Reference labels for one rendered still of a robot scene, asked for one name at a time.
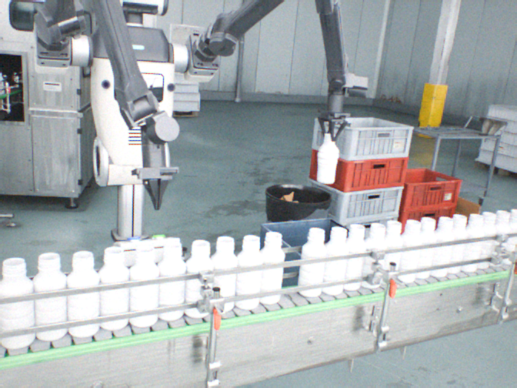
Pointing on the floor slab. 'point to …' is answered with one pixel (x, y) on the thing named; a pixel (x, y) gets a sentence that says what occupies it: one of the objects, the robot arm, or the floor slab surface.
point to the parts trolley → (459, 152)
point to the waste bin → (319, 207)
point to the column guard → (431, 106)
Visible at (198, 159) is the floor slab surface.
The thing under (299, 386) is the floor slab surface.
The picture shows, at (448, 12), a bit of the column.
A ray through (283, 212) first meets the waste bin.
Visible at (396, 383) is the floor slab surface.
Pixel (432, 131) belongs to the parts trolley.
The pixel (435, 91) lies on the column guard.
